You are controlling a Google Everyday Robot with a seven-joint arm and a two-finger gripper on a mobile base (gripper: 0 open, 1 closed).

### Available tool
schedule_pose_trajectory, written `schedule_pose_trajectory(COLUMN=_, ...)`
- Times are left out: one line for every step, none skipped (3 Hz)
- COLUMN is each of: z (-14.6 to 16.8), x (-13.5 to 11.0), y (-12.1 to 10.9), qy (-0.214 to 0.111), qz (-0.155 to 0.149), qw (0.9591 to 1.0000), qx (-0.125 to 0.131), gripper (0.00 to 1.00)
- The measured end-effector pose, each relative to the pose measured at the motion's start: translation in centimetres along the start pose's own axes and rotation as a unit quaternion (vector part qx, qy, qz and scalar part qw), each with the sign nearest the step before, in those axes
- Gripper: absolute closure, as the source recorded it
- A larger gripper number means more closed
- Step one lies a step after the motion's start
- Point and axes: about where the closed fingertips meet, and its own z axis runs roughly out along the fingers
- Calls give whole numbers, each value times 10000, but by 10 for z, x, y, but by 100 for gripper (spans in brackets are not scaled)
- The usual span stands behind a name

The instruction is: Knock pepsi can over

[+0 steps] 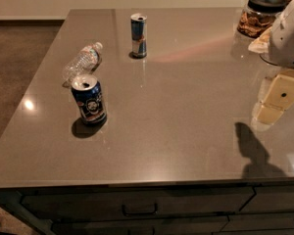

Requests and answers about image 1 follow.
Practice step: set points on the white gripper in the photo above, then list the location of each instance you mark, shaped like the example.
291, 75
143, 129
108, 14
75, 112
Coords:
288, 39

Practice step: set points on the blue pepsi can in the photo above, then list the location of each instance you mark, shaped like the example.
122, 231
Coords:
87, 92

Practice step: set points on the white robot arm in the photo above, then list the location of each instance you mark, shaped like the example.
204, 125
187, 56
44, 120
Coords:
277, 93

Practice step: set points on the blue silver energy drink can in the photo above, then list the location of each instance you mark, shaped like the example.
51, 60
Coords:
138, 23

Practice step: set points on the glass jar with black lid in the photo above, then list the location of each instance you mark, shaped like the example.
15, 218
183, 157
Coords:
259, 15

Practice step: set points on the dark lower right drawer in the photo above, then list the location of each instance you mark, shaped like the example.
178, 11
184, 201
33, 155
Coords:
260, 224

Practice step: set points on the clear plastic water bottle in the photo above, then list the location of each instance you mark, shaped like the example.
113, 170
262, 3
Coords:
84, 62

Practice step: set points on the dark drawer with handle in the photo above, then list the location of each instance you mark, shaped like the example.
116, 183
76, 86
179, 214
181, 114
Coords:
140, 203

